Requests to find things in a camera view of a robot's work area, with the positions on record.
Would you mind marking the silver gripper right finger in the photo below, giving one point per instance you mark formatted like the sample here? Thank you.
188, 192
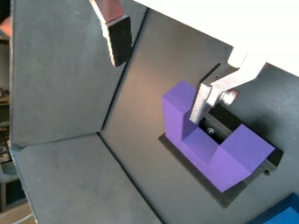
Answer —
217, 85

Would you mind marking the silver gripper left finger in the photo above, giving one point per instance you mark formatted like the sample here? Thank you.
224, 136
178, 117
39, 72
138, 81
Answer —
117, 29

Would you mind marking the blue U-shaped block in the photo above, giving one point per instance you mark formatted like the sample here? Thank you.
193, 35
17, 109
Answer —
282, 213

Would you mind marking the purple U-shaped block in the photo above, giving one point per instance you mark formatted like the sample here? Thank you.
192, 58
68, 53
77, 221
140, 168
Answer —
225, 163

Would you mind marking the black angle fixture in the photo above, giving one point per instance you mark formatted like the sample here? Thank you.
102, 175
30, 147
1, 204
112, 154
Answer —
218, 124

